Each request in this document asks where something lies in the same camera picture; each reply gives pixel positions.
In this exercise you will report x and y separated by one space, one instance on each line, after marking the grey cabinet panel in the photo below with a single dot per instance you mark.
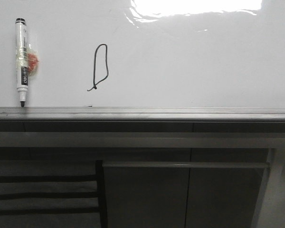
181 197

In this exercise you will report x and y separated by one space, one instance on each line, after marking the grey whiteboard tray ledge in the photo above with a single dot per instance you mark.
134 114

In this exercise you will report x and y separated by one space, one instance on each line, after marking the white whiteboard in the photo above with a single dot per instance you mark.
148 53

